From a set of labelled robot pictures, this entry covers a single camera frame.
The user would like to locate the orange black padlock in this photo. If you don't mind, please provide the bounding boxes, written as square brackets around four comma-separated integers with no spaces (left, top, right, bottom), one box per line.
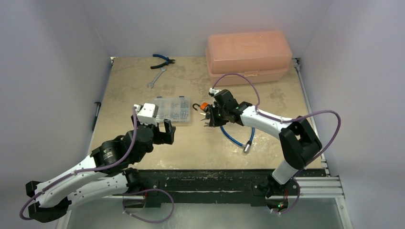
[192,103,210,113]

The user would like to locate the blue cable lock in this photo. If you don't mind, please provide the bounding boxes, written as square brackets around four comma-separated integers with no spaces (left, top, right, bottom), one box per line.
[220,126,256,154]

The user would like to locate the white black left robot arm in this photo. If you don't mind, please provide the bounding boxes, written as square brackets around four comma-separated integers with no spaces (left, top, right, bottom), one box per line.
[19,115,176,223]

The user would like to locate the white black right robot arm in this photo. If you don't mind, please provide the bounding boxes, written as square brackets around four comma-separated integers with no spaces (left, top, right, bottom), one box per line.
[193,89,322,197]

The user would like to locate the clear plastic screw organizer box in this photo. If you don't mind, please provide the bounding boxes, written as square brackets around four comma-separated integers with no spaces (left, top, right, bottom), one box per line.
[150,96,191,123]

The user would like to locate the pink plastic toolbox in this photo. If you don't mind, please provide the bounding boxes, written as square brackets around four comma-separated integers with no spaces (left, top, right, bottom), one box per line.
[205,31,292,86]

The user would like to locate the small silver open-end wrench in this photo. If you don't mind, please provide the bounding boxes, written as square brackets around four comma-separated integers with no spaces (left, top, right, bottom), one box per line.
[147,67,167,88]

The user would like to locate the black hammer beside table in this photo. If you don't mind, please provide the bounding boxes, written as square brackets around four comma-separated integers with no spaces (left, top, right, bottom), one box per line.
[92,101,101,131]

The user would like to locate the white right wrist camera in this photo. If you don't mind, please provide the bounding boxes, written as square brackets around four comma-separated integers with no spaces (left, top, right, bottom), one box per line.
[209,88,221,97]

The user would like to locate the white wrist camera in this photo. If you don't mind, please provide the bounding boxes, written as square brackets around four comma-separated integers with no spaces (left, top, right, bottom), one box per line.
[209,88,221,97]
[133,103,159,126]

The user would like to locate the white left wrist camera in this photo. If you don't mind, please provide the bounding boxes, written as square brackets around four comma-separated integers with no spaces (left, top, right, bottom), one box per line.
[133,103,159,126]

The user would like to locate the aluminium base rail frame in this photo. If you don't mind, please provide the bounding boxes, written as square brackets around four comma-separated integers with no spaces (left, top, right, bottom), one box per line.
[63,57,355,229]

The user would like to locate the blue black handled pliers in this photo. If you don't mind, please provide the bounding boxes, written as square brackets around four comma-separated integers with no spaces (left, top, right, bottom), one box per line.
[149,53,176,70]

